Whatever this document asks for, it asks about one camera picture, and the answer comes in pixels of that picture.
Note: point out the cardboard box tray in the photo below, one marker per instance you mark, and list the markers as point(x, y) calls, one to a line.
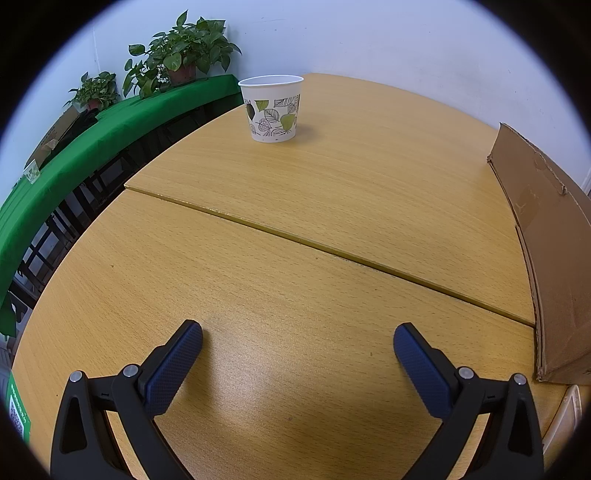
point(552, 214)

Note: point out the green cloth covered bench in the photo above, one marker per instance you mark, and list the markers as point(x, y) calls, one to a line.
point(29, 204)

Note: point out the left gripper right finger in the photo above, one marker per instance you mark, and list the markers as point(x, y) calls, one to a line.
point(511, 445)

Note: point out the small cardboard box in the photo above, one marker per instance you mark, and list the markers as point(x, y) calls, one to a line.
point(49, 141)

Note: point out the large potted green plant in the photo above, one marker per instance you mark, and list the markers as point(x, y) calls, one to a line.
point(177, 56)

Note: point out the small potted green plant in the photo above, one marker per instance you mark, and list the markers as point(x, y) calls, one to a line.
point(99, 92)

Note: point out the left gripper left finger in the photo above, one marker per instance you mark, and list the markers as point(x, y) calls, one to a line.
point(84, 445)

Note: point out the leaf-print paper cup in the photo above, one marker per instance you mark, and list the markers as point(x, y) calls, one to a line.
point(271, 104)

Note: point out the white phone case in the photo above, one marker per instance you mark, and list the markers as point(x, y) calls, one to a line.
point(563, 425)

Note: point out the green QR code sign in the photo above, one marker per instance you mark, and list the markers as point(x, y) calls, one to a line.
point(16, 410)

